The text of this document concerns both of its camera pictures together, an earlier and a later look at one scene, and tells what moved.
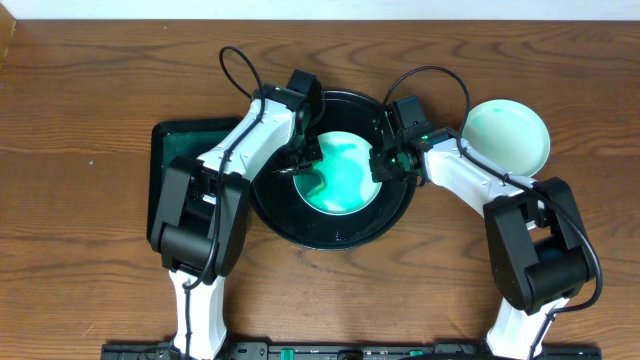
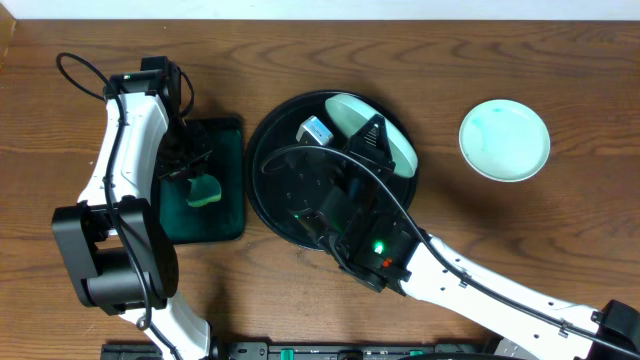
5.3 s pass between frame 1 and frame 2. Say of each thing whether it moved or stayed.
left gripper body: moved
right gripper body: moved
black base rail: stayed
